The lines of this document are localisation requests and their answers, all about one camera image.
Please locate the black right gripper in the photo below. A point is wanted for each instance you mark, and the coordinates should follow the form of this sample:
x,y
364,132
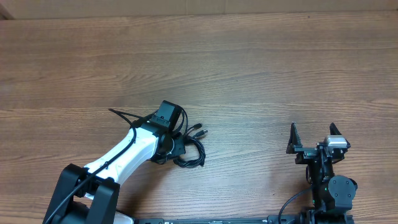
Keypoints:
x,y
305,153

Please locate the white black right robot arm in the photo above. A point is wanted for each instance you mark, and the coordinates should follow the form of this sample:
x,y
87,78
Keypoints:
x,y
332,195

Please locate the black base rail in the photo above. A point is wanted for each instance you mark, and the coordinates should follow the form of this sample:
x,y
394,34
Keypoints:
x,y
271,219

